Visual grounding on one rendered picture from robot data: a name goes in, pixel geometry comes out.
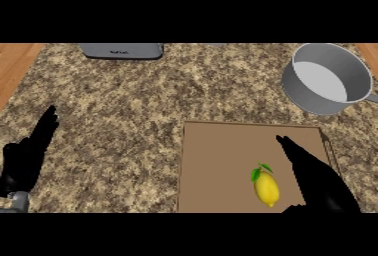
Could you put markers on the yellow lemon with green leaves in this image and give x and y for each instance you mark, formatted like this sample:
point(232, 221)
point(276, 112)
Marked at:
point(266, 188)

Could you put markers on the brown wooden tray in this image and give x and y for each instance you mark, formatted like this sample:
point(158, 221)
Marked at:
point(226, 160)

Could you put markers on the dark grey flat appliance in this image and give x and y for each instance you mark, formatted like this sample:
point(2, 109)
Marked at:
point(123, 51)

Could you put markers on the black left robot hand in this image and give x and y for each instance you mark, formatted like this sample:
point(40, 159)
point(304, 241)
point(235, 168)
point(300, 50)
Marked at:
point(27, 156)

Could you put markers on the grey metal pot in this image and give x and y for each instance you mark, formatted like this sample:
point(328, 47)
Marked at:
point(326, 78)

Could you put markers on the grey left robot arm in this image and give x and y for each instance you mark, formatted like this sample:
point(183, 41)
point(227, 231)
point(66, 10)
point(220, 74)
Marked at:
point(15, 202)

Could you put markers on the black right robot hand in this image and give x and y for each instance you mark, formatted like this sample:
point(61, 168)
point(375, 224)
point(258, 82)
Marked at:
point(317, 176)

